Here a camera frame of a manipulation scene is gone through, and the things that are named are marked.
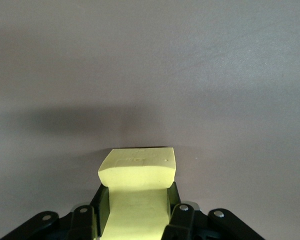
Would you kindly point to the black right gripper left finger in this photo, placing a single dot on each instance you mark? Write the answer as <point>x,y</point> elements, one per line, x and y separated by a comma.
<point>85,222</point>

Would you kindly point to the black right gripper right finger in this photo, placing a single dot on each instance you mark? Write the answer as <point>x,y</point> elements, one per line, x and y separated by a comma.
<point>185,222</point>

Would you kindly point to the yellow foam cube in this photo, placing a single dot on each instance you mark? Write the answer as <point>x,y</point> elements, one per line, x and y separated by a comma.
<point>137,170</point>

